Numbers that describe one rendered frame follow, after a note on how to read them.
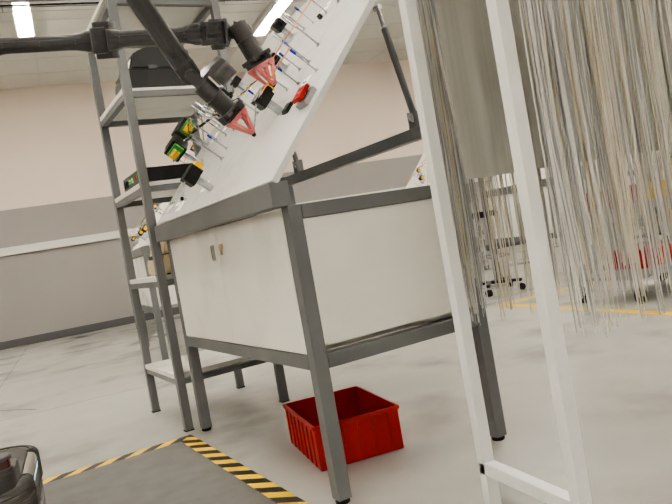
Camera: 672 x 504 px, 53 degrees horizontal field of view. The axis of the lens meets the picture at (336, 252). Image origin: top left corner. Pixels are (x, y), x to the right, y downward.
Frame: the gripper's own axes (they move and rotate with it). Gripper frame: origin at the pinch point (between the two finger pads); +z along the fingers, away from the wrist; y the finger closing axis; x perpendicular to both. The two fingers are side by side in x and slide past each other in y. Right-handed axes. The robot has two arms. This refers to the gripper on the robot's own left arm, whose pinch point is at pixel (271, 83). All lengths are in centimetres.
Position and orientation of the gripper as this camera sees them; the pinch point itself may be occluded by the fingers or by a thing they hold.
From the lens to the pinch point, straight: 209.0
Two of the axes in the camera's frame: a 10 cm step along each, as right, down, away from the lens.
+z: 5.0, 8.3, 2.6
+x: -7.4, 5.6, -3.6
